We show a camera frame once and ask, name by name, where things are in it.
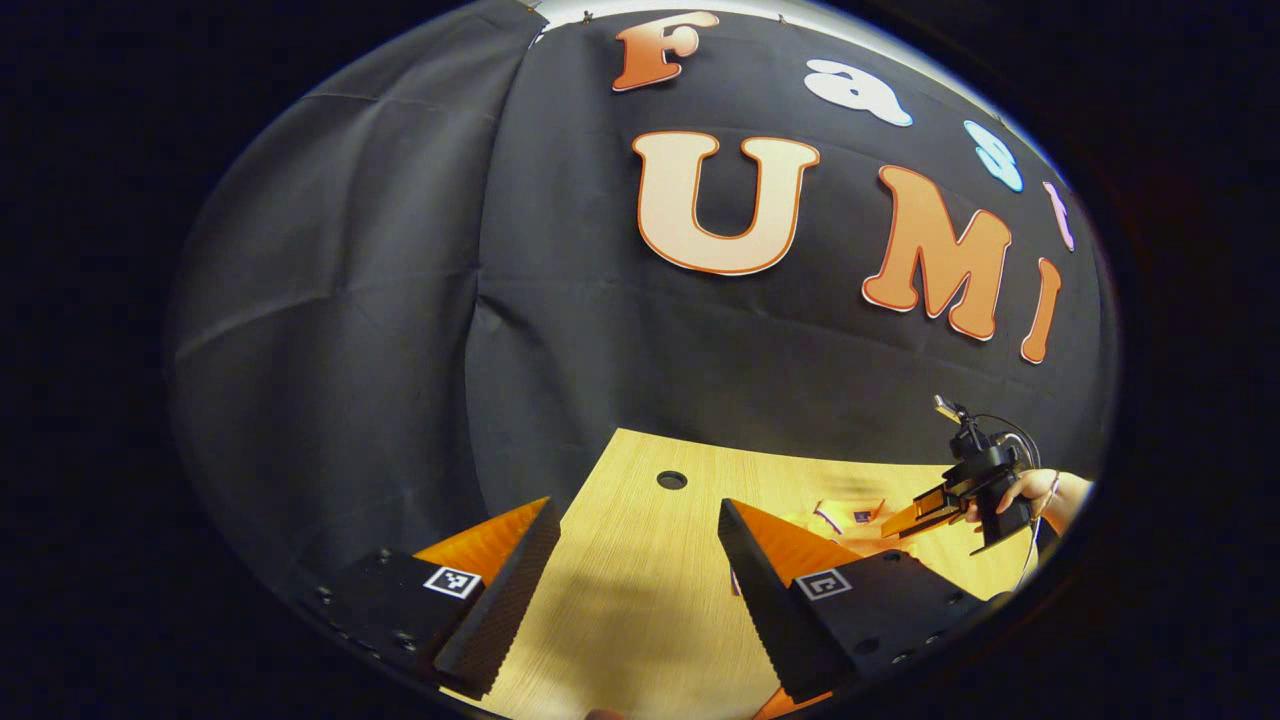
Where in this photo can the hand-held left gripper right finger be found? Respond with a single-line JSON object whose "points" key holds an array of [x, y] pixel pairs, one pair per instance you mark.
{"points": [[765, 610]]}

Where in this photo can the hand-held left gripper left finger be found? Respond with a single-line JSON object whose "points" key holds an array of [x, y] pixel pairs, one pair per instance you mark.
{"points": [[510, 600]]}

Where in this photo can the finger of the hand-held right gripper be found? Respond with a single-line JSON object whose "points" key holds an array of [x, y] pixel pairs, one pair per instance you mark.
{"points": [[940, 495], [912, 522]]}

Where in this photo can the orange T-shirt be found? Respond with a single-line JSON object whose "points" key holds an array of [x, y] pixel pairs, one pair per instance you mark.
{"points": [[870, 545]]}

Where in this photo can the black backdrop cloth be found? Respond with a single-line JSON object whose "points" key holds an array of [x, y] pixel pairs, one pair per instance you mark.
{"points": [[600, 340]]}

